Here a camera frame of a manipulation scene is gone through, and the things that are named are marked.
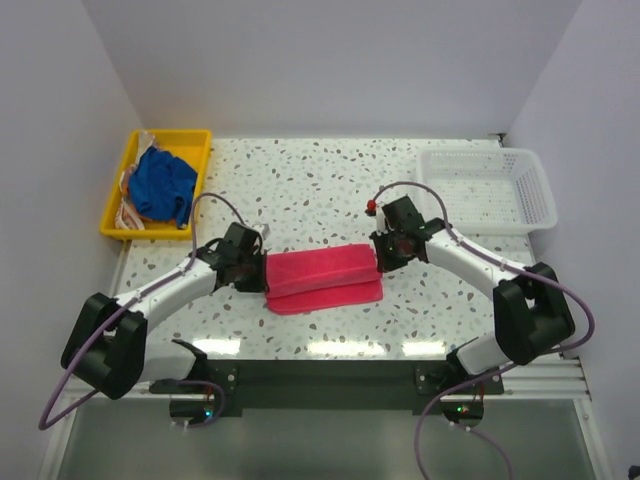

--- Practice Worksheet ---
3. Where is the white perforated plastic basket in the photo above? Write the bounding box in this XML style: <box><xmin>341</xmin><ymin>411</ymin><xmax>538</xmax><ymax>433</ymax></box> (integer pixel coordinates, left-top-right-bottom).
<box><xmin>415</xmin><ymin>148</ymin><xmax>558</xmax><ymax>235</ymax></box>

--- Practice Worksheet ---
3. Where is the aluminium extrusion rail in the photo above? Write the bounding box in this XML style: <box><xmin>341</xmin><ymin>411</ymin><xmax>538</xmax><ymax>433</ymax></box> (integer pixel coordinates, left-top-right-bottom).
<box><xmin>62</xmin><ymin>359</ymin><xmax>591</xmax><ymax>400</ymax></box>

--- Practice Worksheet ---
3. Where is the yellow plastic bin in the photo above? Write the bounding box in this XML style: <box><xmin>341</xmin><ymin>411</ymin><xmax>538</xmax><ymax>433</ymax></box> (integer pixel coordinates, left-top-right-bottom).
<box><xmin>100</xmin><ymin>129</ymin><xmax>212</xmax><ymax>240</ymax></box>

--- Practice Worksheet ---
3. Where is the pink microfiber towel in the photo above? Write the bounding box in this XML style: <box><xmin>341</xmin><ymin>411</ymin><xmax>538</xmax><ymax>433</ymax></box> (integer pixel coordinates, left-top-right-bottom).
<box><xmin>266</xmin><ymin>244</ymin><xmax>383</xmax><ymax>315</ymax></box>

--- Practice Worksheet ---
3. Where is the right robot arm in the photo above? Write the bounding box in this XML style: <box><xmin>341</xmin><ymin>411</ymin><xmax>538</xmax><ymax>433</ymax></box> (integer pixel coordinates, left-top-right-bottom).
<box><xmin>365</xmin><ymin>196</ymin><xmax>575</xmax><ymax>393</ymax></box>

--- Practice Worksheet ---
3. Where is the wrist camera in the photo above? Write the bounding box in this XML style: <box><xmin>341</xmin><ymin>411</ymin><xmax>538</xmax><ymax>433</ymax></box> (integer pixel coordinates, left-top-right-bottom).
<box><xmin>252</xmin><ymin>223</ymin><xmax>271</xmax><ymax>241</ymax></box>
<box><xmin>365</xmin><ymin>199</ymin><xmax>388</xmax><ymax>234</ymax></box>

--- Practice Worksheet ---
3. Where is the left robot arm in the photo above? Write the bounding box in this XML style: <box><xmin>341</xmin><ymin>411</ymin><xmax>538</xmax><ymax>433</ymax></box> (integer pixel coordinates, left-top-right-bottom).
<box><xmin>61</xmin><ymin>222</ymin><xmax>268</xmax><ymax>400</ymax></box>

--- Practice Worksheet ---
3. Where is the blue towel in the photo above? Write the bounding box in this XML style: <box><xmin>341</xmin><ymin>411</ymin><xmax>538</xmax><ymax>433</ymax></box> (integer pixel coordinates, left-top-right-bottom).
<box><xmin>128</xmin><ymin>146</ymin><xmax>198</xmax><ymax>229</ymax></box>

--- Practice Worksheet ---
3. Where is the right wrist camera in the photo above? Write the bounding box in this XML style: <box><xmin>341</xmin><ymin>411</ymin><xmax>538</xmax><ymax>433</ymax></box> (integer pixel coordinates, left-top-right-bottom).
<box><xmin>365</xmin><ymin>199</ymin><xmax>388</xmax><ymax>234</ymax></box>

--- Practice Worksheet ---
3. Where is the white orange patterned towel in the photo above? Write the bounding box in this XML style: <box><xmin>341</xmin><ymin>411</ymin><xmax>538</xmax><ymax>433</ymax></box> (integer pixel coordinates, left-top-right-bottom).
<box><xmin>115</xmin><ymin>130</ymin><xmax>161</xmax><ymax>231</ymax></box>

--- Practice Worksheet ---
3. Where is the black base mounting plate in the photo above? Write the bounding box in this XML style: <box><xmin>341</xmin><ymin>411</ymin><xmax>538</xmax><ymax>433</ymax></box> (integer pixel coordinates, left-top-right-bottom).
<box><xmin>148</xmin><ymin>358</ymin><xmax>504</xmax><ymax>419</ymax></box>

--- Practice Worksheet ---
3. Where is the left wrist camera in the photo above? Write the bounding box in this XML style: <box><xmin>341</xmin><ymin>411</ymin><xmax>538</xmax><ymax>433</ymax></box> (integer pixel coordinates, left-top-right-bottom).
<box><xmin>252</xmin><ymin>223</ymin><xmax>271</xmax><ymax>241</ymax></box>

